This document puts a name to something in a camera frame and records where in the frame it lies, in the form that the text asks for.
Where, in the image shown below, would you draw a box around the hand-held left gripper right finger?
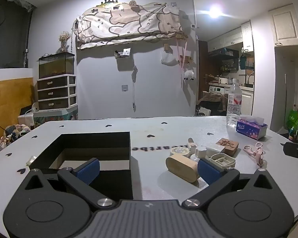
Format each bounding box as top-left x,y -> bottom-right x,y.
181,158 -> 280,209

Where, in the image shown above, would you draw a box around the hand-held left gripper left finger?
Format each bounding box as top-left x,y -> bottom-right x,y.
22,157 -> 116,210

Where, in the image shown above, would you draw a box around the grey compartment tray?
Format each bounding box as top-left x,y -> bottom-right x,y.
209,153 -> 236,168

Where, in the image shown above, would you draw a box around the white plug charger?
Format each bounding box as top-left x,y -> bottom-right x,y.
206,146 -> 225,155

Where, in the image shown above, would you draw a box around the oval wooden box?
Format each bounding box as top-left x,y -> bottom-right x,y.
165,154 -> 200,183

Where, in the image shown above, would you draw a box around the black storage box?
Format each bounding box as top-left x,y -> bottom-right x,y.
28,131 -> 134,201

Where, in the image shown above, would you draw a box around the round cream tin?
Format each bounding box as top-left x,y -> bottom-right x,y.
170,147 -> 191,157

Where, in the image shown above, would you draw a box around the brown and white lipstick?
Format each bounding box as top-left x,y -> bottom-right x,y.
188,137 -> 198,155

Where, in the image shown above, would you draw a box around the carved wooden stamp block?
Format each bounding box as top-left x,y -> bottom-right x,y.
216,138 -> 238,158

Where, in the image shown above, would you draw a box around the pink scissors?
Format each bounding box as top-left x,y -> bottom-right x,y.
243,142 -> 267,167

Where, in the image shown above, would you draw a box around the purple tissue box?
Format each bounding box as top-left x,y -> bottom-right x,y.
236,115 -> 268,140

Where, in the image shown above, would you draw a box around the clear plastic water bottle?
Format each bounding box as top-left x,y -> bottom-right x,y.
226,79 -> 243,128

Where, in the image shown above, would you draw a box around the brown cloth on chair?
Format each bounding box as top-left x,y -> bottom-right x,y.
196,90 -> 227,116

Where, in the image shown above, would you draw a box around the white appliance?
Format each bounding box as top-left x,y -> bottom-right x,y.
18,102 -> 39,127

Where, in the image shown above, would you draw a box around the white washing machine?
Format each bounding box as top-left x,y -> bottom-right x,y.
209,85 -> 229,96

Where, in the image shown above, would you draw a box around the white three-drawer unit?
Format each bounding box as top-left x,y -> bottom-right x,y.
37,75 -> 77,111

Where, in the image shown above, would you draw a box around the pile of plush toys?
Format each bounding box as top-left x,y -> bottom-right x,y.
0,123 -> 32,155

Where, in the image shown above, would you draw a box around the glass fish tank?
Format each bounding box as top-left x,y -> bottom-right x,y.
38,53 -> 75,79

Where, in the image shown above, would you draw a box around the pink hanging ribbons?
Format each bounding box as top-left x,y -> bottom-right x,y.
177,40 -> 189,88

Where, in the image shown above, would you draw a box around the black kitchen shelf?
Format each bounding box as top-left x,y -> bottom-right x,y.
208,48 -> 239,73

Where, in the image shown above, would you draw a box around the white hanging pouch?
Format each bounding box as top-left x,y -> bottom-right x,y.
161,50 -> 177,66

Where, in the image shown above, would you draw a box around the white upper cabinet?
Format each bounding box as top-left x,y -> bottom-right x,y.
268,4 -> 298,46

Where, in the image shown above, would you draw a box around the dried flower bouquet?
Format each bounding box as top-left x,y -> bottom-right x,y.
59,31 -> 71,53

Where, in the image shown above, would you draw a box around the printed cartoon blanket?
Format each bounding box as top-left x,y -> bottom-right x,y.
76,2 -> 183,50

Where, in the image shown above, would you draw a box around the dark window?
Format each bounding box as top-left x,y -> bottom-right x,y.
0,0 -> 37,69

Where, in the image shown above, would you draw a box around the ceiling light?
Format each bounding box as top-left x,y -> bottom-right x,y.
209,6 -> 223,19

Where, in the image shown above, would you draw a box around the gold crown decoration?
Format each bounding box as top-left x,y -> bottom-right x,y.
97,0 -> 122,8

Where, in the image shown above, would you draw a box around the small wall shelf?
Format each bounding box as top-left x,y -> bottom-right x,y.
114,48 -> 131,59

